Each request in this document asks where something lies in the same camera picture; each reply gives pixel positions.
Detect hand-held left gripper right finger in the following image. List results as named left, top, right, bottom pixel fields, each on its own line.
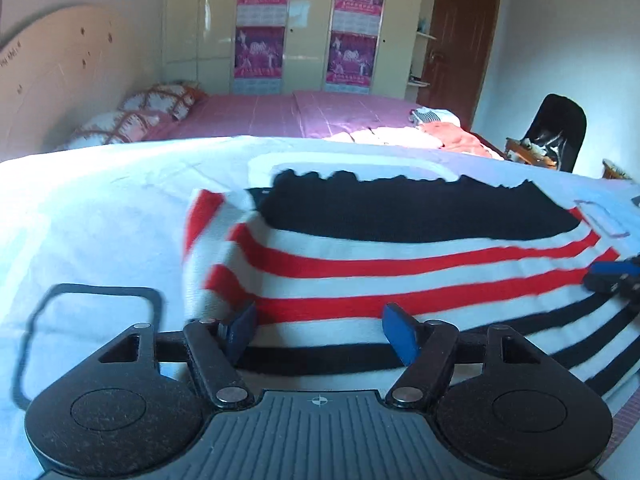
left=382, top=302, right=546, bottom=409

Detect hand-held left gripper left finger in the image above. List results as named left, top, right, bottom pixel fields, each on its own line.
left=97, top=300, right=259, bottom=411

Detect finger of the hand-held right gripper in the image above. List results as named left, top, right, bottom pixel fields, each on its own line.
left=582, top=275, right=640, bottom=314
left=588, top=256, right=640, bottom=279

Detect striped knit sweater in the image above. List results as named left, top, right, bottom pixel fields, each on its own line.
left=180, top=170, right=640, bottom=402

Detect orange clothes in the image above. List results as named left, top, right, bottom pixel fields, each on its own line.
left=417, top=121, right=502, bottom=159

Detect wooden tv cabinet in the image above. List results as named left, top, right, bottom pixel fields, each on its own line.
left=602, top=158, right=640, bottom=182

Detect small wooden table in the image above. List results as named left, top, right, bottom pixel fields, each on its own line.
left=504, top=137, right=557, bottom=169

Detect black chair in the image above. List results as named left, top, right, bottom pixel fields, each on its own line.
left=522, top=93, right=587, bottom=174

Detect pink bed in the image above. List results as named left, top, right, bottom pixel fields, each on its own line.
left=142, top=91, right=503, bottom=162

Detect black white striped cloth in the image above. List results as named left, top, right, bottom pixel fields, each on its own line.
left=410, top=107, right=462, bottom=129

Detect checked pillow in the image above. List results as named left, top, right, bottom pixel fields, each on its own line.
left=117, top=81, right=209, bottom=122
left=56, top=110, right=174, bottom=152

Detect brown wooden door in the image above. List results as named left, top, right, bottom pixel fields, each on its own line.
left=417, top=0, right=502, bottom=132

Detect corner shelf unit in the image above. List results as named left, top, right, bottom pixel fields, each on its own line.
left=405, top=0, right=446, bottom=104

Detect cream glossy wardrobe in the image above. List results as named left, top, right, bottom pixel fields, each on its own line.
left=162, top=0, right=442, bottom=105

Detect cream rounded headboard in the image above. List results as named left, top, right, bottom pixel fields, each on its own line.
left=0, top=4, right=167, bottom=164

